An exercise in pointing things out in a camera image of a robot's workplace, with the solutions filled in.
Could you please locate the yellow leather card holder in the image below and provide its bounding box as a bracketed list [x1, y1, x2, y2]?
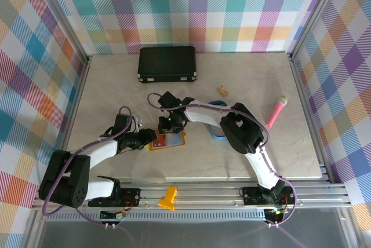
[149, 130, 187, 152]

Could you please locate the blue oval card tray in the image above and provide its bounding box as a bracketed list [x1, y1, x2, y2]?
[207, 100, 230, 142]

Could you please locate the black hard case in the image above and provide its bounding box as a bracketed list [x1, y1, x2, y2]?
[136, 46, 199, 84]

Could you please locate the yellow plastic scraper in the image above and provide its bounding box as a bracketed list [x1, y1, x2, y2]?
[157, 185, 179, 211]

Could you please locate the small connector board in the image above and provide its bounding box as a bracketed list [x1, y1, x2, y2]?
[100, 209, 128, 222]
[265, 207, 288, 223]

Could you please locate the slotted metal strip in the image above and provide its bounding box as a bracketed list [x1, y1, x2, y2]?
[46, 211, 347, 222]

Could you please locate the pink toy microphone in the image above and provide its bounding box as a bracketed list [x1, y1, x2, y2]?
[266, 95, 289, 129]

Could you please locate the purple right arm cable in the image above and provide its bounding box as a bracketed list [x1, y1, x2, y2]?
[147, 93, 298, 228]

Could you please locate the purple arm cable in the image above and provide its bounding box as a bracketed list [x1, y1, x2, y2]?
[147, 93, 298, 228]
[42, 105, 133, 227]

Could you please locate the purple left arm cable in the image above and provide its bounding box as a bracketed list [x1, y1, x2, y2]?
[42, 105, 133, 227]

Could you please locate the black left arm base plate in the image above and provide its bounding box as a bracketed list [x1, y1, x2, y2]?
[88, 187, 142, 207]

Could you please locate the aluminium side rail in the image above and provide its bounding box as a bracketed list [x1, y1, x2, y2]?
[50, 62, 91, 187]
[289, 55, 333, 184]

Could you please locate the aluminium frame rail beam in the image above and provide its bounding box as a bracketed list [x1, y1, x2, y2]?
[31, 183, 353, 210]

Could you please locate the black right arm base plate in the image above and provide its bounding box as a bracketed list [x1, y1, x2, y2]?
[242, 184, 296, 206]

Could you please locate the aluminium frame post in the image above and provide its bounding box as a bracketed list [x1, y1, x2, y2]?
[288, 0, 347, 61]
[36, 0, 91, 64]

